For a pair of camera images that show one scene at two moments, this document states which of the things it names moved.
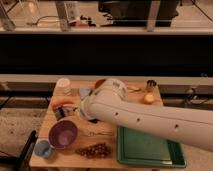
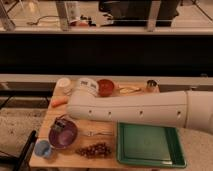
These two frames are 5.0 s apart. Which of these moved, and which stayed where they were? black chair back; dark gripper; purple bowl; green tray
Moved: dark gripper
Stayed: green tray; purple bowl; black chair back
